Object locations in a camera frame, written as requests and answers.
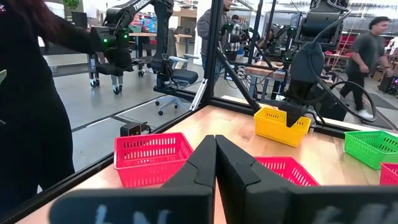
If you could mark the wheeled robot stand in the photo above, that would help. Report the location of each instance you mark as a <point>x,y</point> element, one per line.
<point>116,85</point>

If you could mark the yellow plastic basket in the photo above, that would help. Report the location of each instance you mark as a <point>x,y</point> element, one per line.
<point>273,129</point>

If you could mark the black and white office chair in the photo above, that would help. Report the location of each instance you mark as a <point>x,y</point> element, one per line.
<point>183,76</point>

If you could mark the small black table camera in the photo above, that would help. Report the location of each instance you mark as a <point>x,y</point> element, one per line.
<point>132,129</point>

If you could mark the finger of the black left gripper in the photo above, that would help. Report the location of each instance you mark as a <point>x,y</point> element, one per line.
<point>293,113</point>

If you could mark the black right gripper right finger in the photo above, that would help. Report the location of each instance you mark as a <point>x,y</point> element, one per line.
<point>264,202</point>

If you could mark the black background robot arm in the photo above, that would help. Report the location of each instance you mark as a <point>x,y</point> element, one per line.
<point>115,40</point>

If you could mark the wooden background table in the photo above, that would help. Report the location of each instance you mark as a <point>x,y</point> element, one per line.
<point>264,72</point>

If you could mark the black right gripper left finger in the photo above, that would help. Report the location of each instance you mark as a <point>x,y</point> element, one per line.
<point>186,202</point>

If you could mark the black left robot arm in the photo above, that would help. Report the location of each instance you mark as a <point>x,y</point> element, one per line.
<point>320,21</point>

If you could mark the green plastic basket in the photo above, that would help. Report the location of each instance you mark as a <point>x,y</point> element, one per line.
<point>370,152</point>

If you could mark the red plastic basket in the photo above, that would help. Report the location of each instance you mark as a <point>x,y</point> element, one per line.
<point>289,171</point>
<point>149,168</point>
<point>390,175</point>

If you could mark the person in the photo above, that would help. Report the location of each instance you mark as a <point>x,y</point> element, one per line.
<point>236,34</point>
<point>365,53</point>
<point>28,109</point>
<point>206,31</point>

